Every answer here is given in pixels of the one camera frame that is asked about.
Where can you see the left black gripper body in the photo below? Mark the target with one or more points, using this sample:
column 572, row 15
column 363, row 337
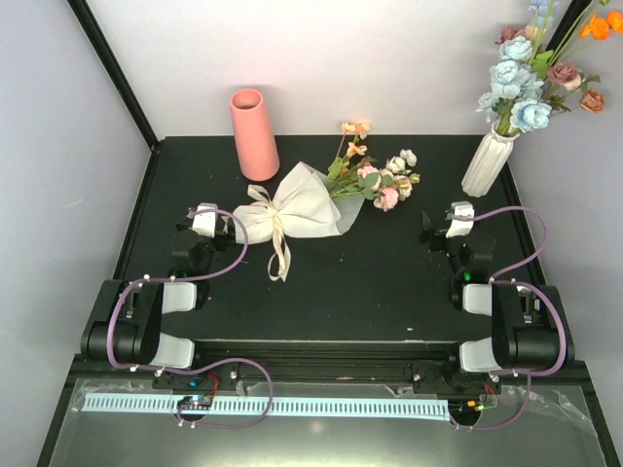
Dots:
column 223, row 242

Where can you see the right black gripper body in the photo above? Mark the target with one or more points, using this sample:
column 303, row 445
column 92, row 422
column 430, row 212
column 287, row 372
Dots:
column 435, row 242

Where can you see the cream printed ribbon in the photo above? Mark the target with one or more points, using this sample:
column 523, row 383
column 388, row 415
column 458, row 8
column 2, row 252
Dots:
column 282, row 252

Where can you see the white flower bouquet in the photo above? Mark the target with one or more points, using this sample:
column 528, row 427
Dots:
column 309, row 204

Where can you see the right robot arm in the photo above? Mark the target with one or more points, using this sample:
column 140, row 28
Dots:
column 529, row 333

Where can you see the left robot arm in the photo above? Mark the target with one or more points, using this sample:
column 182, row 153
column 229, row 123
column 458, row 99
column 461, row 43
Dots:
column 138, row 338

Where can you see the white ribbed vase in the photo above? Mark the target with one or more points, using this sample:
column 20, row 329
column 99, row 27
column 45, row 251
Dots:
column 487, row 162

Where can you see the pink cylindrical vase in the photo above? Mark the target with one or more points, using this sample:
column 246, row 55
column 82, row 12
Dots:
column 255, row 141

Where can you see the left circuit board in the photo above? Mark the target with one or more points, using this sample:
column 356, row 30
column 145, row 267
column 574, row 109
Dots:
column 187, row 404

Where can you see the circuit board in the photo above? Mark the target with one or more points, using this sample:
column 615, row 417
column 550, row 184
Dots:
column 187, row 404
column 468, row 406

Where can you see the right circuit board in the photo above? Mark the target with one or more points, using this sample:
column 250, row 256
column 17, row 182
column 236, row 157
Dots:
column 468, row 406

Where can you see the blue and pink flower arrangement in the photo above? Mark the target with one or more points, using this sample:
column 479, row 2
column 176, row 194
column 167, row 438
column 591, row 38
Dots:
column 532, row 82

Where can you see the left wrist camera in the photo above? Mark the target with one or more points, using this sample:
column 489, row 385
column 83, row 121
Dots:
column 204, row 220

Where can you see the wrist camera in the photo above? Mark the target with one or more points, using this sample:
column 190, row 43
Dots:
column 204, row 220
column 461, row 215

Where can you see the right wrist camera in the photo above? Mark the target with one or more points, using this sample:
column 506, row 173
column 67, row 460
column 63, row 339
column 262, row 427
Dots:
column 461, row 215

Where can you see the black aluminium rail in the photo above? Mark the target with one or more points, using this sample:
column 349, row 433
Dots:
column 418, row 355

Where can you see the white slotted cable duct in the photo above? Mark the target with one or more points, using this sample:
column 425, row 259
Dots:
column 277, row 406

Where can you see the left black frame post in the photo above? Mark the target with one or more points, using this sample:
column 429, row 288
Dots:
column 86, row 18

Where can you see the black frame post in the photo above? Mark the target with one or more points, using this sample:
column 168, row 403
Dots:
column 570, row 18
column 86, row 18

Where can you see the right black frame post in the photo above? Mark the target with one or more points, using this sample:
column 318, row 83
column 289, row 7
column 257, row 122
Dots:
column 570, row 18

